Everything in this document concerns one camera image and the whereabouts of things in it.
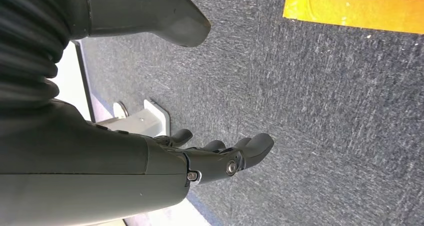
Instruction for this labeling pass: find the white metal desk foot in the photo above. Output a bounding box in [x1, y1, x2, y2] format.
[96, 99, 171, 139]

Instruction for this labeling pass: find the white board with dark edge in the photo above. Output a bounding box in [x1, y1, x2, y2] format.
[47, 40, 97, 123]

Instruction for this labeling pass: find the yellow floor tape strip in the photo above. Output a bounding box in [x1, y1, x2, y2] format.
[282, 0, 424, 36]

